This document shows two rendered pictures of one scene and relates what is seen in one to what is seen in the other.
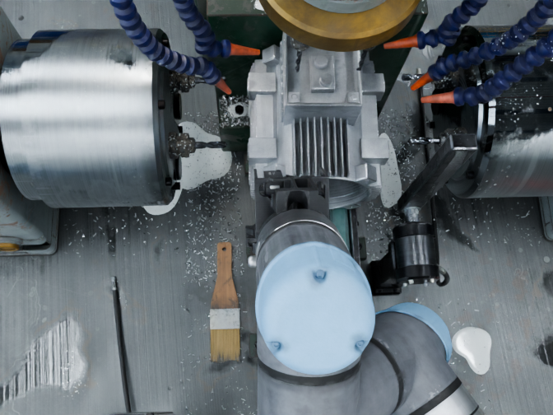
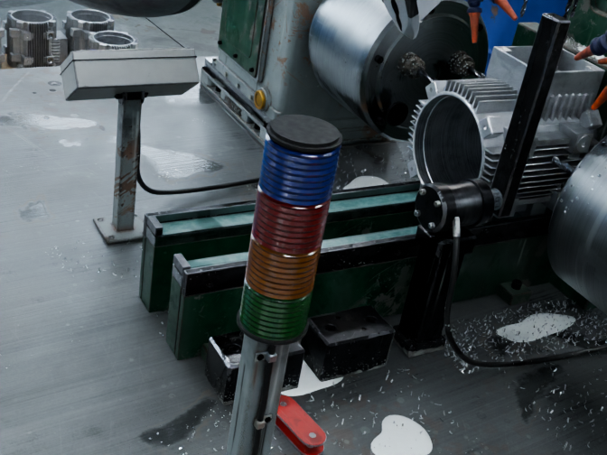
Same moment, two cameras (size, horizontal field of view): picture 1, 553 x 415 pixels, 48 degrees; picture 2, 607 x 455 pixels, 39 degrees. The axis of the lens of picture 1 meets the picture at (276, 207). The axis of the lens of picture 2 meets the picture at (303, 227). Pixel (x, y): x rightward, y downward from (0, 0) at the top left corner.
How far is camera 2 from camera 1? 112 cm
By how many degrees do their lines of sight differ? 55
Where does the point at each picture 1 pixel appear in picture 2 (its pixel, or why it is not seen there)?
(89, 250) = not seen: hidden behind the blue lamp
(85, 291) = (247, 170)
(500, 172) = (589, 179)
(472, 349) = (398, 436)
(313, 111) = (507, 69)
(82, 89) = not seen: outside the picture
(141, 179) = (368, 33)
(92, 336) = (212, 177)
